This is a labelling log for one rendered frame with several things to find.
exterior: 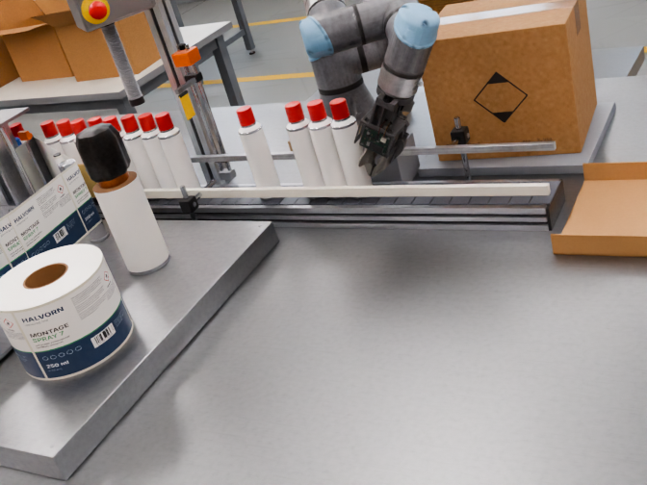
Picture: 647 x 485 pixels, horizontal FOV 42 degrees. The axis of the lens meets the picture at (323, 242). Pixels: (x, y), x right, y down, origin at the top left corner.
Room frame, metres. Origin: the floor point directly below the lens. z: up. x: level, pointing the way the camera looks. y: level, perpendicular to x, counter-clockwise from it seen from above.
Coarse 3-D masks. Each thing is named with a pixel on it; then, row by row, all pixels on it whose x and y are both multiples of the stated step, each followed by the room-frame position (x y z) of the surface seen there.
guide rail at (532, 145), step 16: (464, 144) 1.44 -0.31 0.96; (480, 144) 1.42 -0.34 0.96; (496, 144) 1.40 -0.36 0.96; (512, 144) 1.38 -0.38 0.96; (528, 144) 1.36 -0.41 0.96; (544, 144) 1.35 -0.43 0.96; (192, 160) 1.81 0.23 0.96; (208, 160) 1.78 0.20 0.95; (224, 160) 1.76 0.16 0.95; (240, 160) 1.73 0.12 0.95
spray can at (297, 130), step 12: (288, 108) 1.59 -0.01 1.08; (300, 108) 1.59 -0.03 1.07; (288, 120) 1.60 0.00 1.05; (300, 120) 1.59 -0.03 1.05; (288, 132) 1.59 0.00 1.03; (300, 132) 1.57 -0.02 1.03; (300, 144) 1.57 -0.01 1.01; (312, 144) 1.58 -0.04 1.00; (300, 156) 1.58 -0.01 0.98; (312, 156) 1.58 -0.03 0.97; (300, 168) 1.58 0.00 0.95; (312, 168) 1.57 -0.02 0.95; (312, 180) 1.57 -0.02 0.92
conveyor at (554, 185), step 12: (552, 192) 1.31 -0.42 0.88; (96, 204) 1.91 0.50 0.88; (156, 204) 1.80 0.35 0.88; (168, 204) 1.78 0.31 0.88; (204, 204) 1.72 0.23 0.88; (216, 204) 1.70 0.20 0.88; (228, 204) 1.68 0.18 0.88; (240, 204) 1.66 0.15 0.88; (252, 204) 1.65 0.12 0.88; (264, 204) 1.63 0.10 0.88; (276, 204) 1.61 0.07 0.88; (288, 204) 1.59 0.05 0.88; (300, 204) 1.58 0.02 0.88; (312, 204) 1.56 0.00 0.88; (324, 204) 1.54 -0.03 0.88; (336, 204) 1.53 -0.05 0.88; (348, 204) 1.51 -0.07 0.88; (360, 204) 1.50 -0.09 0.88; (372, 204) 1.48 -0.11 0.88; (384, 204) 1.47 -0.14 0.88; (396, 204) 1.45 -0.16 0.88; (408, 204) 1.44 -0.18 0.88; (420, 204) 1.42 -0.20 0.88; (432, 204) 1.41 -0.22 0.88; (444, 204) 1.39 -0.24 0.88; (456, 204) 1.38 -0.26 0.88; (468, 204) 1.37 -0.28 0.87; (480, 204) 1.35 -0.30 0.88; (492, 204) 1.34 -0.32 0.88; (504, 204) 1.33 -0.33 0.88; (516, 204) 1.31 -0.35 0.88; (528, 204) 1.30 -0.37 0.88; (540, 204) 1.29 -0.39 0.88
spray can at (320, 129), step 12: (312, 108) 1.55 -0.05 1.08; (312, 120) 1.56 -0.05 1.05; (324, 120) 1.55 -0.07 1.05; (312, 132) 1.55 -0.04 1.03; (324, 132) 1.54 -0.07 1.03; (324, 144) 1.54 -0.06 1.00; (324, 156) 1.55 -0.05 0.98; (336, 156) 1.55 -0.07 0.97; (324, 168) 1.55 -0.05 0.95; (336, 168) 1.54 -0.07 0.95; (324, 180) 1.56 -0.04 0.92; (336, 180) 1.54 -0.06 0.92
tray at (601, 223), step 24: (600, 168) 1.39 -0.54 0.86; (624, 168) 1.36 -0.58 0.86; (600, 192) 1.34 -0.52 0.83; (624, 192) 1.32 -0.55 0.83; (576, 216) 1.29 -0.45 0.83; (600, 216) 1.26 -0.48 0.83; (624, 216) 1.24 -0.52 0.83; (552, 240) 1.19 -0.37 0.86; (576, 240) 1.17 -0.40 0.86; (600, 240) 1.15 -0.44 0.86; (624, 240) 1.13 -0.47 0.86
